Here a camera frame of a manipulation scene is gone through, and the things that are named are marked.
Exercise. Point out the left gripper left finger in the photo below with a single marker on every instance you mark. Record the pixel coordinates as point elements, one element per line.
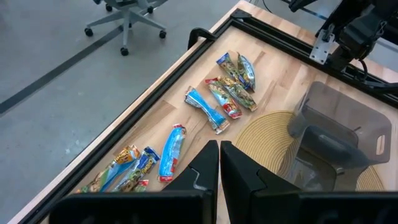
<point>205,168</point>

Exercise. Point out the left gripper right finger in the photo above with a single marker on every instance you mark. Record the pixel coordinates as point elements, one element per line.
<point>239,174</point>

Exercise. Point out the light blue red-ended granola bar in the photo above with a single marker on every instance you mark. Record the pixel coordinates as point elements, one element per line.
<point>171,152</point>

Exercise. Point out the oatmeal raisin granola bar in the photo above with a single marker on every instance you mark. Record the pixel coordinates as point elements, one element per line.
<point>107,175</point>
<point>140,166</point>
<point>228,67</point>

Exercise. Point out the red-ended chewy granola bar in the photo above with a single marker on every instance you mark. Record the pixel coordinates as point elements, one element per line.
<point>224,99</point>

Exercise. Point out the green blue granola bar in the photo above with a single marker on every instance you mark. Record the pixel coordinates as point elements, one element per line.
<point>247,71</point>

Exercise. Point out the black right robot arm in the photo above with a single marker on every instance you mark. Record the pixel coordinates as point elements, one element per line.
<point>357,31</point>

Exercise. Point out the green brown granola bar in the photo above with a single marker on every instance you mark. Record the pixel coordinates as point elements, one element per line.
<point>241,95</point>

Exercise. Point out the round woven yellow placemat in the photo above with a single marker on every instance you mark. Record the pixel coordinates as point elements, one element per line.
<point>264,140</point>

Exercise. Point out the silver metal mounting plate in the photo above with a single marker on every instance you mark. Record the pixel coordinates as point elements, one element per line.
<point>321,49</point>

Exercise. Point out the black clamp bracket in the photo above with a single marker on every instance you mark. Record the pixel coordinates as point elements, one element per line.
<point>199,31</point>

